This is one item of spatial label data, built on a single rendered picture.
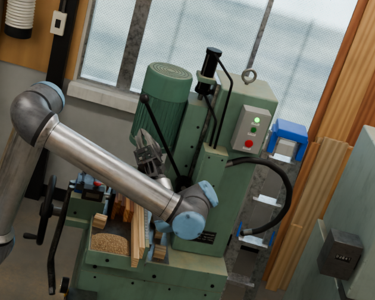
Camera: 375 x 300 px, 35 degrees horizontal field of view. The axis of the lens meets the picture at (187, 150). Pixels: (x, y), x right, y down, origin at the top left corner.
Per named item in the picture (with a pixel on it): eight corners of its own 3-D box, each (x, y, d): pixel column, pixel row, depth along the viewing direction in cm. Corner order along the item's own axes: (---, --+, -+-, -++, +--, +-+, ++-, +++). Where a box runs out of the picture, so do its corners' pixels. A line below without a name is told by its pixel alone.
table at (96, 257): (72, 176, 263) (75, 164, 261) (140, 189, 269) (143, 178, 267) (58, 259, 209) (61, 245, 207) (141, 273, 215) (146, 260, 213)
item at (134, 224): (131, 174, 266) (133, 167, 264) (135, 175, 266) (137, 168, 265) (131, 266, 207) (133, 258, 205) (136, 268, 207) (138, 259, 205)
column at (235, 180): (168, 219, 260) (214, 67, 231) (215, 228, 265) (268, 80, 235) (171, 249, 240) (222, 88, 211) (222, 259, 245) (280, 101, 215)
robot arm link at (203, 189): (218, 213, 179) (184, 229, 183) (222, 196, 190) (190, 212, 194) (202, 188, 177) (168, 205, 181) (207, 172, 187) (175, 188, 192)
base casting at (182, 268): (87, 208, 267) (91, 191, 263) (209, 231, 278) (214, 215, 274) (80, 271, 227) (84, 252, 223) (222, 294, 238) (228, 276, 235)
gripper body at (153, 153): (153, 141, 194) (163, 173, 190) (159, 150, 202) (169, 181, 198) (131, 149, 195) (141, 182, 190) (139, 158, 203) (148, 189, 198)
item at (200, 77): (191, 86, 225) (204, 44, 218) (211, 90, 227) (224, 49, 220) (193, 93, 218) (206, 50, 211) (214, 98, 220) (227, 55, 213)
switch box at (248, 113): (230, 142, 221) (243, 103, 214) (255, 147, 223) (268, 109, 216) (232, 149, 215) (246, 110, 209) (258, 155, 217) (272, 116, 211)
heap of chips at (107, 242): (91, 234, 218) (93, 225, 216) (128, 240, 220) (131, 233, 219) (90, 249, 210) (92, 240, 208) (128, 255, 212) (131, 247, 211)
